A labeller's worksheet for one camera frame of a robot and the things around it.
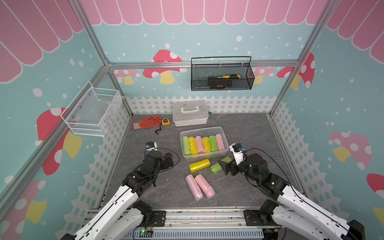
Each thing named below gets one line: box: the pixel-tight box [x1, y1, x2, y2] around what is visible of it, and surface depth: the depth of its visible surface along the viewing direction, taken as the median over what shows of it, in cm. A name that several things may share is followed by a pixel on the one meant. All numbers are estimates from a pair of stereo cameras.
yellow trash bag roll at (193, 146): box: [188, 136, 199, 155], surface depth 99 cm
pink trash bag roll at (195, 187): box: [185, 174, 204, 201], surface depth 83 cm
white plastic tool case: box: [172, 99, 209, 127], surface depth 110 cm
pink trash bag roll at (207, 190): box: [195, 174, 216, 199], surface depth 83 cm
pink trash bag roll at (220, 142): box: [215, 133, 225, 151], surface depth 102 cm
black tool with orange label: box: [207, 78, 233, 89], surface depth 91 cm
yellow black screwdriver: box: [217, 74, 241, 79], surface depth 93 cm
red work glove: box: [133, 115, 162, 130], surface depth 118 cm
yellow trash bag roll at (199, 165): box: [189, 158, 211, 174], surface depth 91 cm
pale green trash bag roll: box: [182, 136, 191, 155], surface depth 99 cm
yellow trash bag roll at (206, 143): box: [202, 136, 212, 153], surface depth 99 cm
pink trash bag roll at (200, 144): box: [195, 135, 205, 154], surface depth 99 cm
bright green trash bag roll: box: [209, 135, 219, 152], surface depth 99 cm
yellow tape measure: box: [161, 118, 171, 126], surface depth 115 cm
